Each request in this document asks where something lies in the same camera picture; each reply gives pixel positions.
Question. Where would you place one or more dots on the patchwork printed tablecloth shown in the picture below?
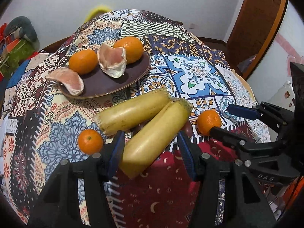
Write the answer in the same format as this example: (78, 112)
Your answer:
(190, 71)

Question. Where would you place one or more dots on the small tangerine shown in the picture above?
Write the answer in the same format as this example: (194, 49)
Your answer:
(208, 122)
(90, 142)

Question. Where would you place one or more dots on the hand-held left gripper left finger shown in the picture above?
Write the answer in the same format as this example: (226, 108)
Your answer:
(117, 152)

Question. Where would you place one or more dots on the grey plush pillow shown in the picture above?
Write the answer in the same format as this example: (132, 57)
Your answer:
(22, 27)

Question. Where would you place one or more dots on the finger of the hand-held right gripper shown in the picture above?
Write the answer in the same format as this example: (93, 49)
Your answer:
(228, 136)
(242, 111)

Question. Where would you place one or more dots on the dark wooden bed frame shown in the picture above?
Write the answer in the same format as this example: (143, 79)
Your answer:
(57, 44)

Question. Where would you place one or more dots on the white heart-sticker wardrobe door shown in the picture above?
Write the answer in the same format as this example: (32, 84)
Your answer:
(282, 52)

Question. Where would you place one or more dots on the red plastic bag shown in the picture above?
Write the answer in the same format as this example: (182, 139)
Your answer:
(2, 30)

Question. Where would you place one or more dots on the peeled yellow banana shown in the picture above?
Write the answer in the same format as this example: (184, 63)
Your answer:
(130, 110)
(154, 137)

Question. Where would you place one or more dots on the grey cloth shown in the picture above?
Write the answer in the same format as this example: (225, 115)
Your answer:
(247, 65)

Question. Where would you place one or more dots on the dark purple plate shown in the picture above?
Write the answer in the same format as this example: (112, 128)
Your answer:
(106, 83)

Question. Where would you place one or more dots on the yellow chair back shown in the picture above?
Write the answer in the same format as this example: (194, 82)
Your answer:
(97, 10)

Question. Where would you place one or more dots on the white wall socket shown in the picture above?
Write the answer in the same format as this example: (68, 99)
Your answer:
(192, 26)

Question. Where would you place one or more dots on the white floral cushion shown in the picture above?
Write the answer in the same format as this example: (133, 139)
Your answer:
(283, 95)

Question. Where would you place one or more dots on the large orange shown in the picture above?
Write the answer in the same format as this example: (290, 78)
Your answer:
(130, 48)
(83, 61)

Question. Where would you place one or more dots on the brown wooden door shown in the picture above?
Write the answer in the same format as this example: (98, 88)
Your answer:
(256, 23)

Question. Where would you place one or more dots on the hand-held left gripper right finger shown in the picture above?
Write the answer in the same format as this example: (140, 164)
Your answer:
(186, 154)

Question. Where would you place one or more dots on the pomelo peel segment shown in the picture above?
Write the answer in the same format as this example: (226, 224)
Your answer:
(68, 80)
(112, 60)

